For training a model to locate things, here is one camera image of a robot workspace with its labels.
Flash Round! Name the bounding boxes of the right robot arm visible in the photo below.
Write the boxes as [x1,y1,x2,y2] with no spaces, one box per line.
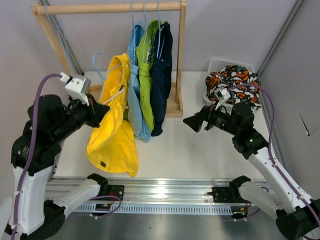
[183,103,320,240]

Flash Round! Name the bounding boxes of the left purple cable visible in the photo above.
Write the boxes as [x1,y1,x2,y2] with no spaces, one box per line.
[10,73,63,240]

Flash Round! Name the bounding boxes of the light blue shorts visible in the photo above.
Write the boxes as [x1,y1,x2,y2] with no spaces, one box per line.
[127,23,151,143]

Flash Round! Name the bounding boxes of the purple cable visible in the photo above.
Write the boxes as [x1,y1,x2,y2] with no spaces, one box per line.
[226,83,320,240]
[10,73,63,240]

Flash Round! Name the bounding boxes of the blue hanger of camouflage shorts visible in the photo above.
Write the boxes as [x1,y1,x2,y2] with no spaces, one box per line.
[43,4,75,76]

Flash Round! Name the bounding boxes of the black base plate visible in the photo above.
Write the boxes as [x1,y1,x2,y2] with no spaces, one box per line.
[102,184,125,202]
[206,175,251,204]

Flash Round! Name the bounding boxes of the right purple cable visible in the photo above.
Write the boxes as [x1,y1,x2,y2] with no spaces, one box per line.
[226,83,320,240]

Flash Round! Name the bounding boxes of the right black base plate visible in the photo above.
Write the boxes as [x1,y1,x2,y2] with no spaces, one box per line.
[206,175,251,204]

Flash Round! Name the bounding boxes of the blue hanger of light-blue shorts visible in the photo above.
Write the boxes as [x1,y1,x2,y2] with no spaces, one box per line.
[127,3,141,66]

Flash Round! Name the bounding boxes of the orange camouflage shorts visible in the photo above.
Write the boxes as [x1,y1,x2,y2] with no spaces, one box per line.
[204,65,261,112]

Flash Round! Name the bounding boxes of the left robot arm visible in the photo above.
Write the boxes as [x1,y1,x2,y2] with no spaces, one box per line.
[4,94,110,240]

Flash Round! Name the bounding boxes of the lime green shorts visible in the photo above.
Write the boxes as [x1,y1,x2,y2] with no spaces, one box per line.
[136,19,159,132]

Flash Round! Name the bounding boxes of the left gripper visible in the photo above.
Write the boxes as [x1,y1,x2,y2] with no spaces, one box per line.
[52,92,111,143]

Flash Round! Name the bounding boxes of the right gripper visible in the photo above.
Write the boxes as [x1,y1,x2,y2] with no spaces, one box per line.
[183,99,240,136]

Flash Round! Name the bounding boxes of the blue hanger of yellow shorts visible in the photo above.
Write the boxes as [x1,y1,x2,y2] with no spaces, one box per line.
[91,52,106,83]

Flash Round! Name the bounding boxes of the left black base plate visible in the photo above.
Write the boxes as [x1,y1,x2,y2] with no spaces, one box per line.
[102,184,125,202]

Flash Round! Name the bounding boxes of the navy blue shorts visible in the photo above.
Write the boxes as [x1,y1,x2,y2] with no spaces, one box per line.
[150,21,173,137]

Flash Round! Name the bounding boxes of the wooden clothes rack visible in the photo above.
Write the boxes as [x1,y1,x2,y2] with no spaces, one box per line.
[31,0,187,118]

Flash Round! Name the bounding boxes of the yellow shorts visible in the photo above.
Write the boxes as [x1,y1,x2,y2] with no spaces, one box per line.
[86,53,139,178]

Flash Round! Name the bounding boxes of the white slotted cable duct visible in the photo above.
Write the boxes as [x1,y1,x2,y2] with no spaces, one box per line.
[75,203,233,216]

